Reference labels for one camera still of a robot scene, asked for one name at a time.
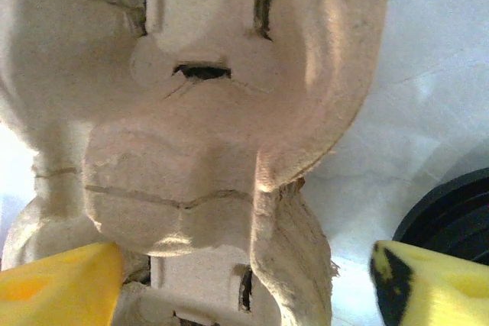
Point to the single pulp cup carrier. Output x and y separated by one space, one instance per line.
229 112

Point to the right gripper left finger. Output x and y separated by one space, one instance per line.
57 291

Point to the stack of pulp cup carriers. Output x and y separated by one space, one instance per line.
298 265

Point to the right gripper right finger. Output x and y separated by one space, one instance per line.
439 295

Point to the stack of black cup lids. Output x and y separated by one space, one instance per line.
451 219

